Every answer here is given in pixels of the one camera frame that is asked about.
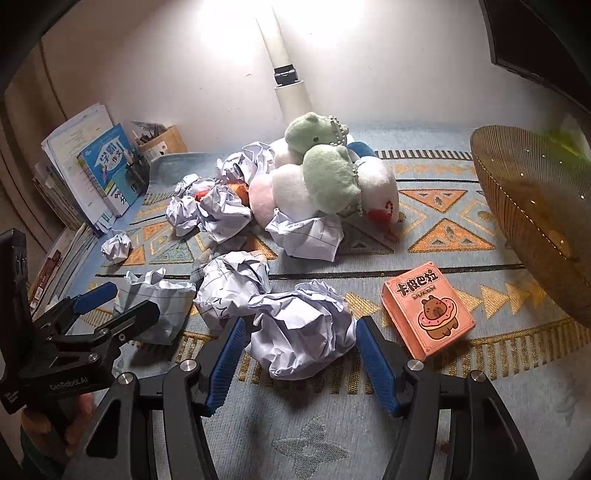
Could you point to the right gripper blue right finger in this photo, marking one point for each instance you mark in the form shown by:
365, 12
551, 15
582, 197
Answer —
411, 395

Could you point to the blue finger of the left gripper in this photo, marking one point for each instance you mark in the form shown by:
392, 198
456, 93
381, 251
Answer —
128, 325
92, 299

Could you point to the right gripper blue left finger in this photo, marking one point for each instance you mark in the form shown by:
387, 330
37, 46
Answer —
195, 389

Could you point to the small paper ball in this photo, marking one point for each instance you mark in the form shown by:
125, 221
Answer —
116, 248

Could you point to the orange capybara card box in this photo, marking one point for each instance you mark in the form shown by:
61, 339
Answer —
427, 312

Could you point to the paper ball pile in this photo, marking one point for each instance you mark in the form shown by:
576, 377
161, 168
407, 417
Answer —
182, 211

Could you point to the orange snack packet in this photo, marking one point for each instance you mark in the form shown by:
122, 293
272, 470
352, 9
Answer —
240, 189

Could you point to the hello kitty plush toy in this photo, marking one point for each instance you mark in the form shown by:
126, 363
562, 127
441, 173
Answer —
378, 185

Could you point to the three-ball pastel plush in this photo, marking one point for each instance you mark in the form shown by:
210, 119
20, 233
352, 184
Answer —
313, 173

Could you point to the large lined paper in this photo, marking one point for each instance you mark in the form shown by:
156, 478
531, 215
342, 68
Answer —
229, 282

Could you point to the paper ball back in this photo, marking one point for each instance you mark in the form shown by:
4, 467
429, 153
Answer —
254, 160

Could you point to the person's left hand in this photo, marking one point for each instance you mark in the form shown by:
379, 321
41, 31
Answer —
44, 436

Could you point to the flat stack of books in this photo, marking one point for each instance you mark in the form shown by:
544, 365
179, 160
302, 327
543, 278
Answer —
61, 265

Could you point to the blue study book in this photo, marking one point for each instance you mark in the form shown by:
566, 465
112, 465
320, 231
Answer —
106, 161

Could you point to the white paper stack upright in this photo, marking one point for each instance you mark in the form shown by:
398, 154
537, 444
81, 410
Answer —
62, 148

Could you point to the patterned blue table mat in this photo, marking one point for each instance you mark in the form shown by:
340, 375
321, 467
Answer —
331, 426

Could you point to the wooden pen cup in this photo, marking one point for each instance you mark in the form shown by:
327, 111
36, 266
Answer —
154, 139

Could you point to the white desk lamp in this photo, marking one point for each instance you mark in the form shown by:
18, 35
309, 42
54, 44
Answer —
291, 92

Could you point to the green tissue box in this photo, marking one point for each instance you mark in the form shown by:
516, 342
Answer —
570, 136

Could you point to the black wall television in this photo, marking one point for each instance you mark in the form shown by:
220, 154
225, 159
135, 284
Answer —
545, 42

